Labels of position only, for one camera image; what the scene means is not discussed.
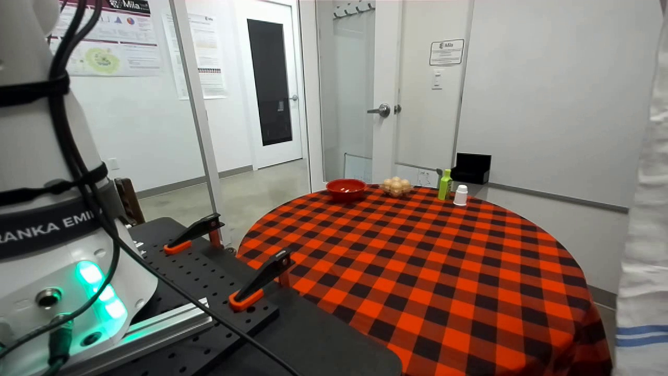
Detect red bowl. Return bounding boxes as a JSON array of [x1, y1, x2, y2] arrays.
[[326, 178, 370, 206]]

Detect pile of beige eggs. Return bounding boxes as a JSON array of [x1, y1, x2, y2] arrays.
[[381, 175, 414, 198]]

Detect white door with dark window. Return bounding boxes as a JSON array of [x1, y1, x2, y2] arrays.
[[238, 0, 307, 171]]

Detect black orange spring clamp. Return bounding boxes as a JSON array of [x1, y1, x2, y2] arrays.
[[162, 213, 226, 260], [228, 249, 297, 313]]

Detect green bottle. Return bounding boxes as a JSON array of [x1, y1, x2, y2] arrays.
[[437, 168, 454, 206]]

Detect black box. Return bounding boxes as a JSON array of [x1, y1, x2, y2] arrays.
[[451, 151, 494, 187]]

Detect grey metal pole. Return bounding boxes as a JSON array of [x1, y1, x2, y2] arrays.
[[166, 0, 226, 217]]

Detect red black plaid tablecloth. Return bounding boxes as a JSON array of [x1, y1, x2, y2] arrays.
[[236, 182, 613, 376]]

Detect black perforated breadboard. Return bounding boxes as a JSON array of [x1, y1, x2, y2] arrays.
[[61, 215, 402, 376]]

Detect white door sign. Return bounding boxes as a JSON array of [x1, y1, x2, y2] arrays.
[[428, 38, 467, 70]]

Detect white paper notice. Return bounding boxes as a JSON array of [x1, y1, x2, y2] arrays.
[[186, 11, 229, 100]]

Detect dark brown wooden object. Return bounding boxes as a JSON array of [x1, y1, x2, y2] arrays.
[[112, 175, 146, 227]]

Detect poster with green circle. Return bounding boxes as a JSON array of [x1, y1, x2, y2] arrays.
[[71, 41, 162, 80]]

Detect poster with maroon header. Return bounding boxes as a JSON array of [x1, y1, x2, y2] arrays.
[[45, 0, 160, 48]]

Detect white door with handle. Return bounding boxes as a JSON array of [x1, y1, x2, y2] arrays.
[[371, 0, 476, 187]]

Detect wall coat hook rack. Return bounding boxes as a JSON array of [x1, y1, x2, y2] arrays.
[[331, 0, 377, 21]]

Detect silver aluminium rail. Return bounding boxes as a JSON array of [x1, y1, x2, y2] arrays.
[[64, 297, 215, 376]]

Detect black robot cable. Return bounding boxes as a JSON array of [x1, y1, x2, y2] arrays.
[[0, 0, 300, 376]]

